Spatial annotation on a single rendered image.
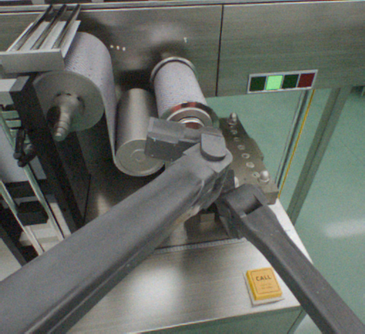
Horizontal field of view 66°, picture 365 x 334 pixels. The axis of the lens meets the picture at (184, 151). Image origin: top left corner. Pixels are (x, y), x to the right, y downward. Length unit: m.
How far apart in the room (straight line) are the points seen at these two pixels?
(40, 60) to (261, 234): 0.49
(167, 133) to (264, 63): 0.64
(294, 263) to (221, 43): 0.67
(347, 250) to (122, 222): 1.96
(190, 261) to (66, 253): 0.60
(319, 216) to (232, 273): 1.50
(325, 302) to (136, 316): 0.44
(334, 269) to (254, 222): 1.54
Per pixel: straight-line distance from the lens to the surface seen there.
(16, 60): 0.58
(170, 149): 0.43
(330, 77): 1.18
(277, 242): 0.53
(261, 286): 0.80
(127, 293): 0.81
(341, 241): 2.20
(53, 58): 0.56
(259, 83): 1.05
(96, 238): 0.27
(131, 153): 0.70
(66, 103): 0.58
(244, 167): 0.91
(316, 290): 0.53
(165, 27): 0.90
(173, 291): 0.80
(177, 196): 0.32
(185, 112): 0.63
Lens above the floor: 1.63
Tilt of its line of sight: 40 degrees down
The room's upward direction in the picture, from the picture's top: straight up
